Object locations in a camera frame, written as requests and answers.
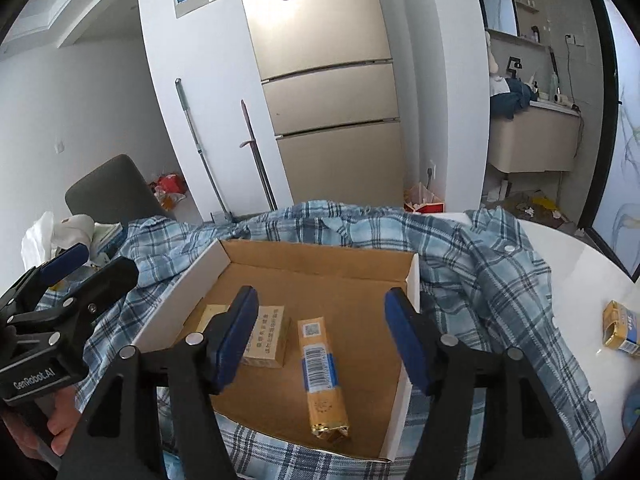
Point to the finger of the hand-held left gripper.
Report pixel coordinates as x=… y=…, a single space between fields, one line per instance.
x=65 y=261
x=107 y=280

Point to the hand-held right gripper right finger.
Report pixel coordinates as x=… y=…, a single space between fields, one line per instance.
x=406 y=345

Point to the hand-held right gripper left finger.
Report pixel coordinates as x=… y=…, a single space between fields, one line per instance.
x=239 y=342

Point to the beige cigarette pack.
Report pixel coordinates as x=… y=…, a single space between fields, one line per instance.
x=270 y=335

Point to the shallow cardboard box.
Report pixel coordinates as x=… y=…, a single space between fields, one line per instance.
x=310 y=280

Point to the yellow blue cigarette pack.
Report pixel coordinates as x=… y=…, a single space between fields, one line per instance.
x=325 y=405

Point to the person's left hand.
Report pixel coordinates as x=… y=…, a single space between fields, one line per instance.
x=62 y=420

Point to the white plastic bag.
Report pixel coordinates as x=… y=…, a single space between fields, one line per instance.
x=45 y=230

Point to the stack of books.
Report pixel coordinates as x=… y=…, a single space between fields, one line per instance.
x=107 y=237

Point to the grey chair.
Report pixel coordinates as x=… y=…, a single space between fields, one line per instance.
x=115 y=185

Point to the blue plaid shirt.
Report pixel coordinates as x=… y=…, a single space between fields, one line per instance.
x=475 y=280

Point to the red bag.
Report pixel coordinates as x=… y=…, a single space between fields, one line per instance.
x=170 y=182

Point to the red cardboard box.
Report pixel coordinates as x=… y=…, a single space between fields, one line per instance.
x=425 y=205

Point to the opened yellow cigarette pack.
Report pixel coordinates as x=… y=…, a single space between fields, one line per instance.
x=620 y=327

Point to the blue round plate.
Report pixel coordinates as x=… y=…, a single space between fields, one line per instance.
x=632 y=415

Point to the beige vanity cabinet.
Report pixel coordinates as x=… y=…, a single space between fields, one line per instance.
x=535 y=135

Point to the dark blue clothes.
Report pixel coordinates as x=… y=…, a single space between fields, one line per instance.
x=505 y=102

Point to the patterned glass door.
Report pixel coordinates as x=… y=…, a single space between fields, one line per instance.
x=625 y=160

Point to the white hair dryer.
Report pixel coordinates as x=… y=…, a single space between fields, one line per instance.
x=564 y=100

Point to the beige refrigerator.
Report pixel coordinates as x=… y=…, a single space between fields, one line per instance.
x=325 y=60

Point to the pale green bottle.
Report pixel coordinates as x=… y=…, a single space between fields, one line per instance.
x=553 y=85

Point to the black faucet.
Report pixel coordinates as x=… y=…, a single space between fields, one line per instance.
x=513 y=65

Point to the black bottle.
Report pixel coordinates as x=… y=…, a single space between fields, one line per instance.
x=536 y=35

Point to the bathroom mirror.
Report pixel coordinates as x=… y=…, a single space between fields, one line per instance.
x=497 y=5

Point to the white wall outlet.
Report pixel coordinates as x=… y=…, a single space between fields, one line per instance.
x=432 y=170

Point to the bathroom wall outlet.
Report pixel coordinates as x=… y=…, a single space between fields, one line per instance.
x=575 y=40

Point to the bathroom wall shelf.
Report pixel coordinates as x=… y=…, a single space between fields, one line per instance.
x=527 y=6

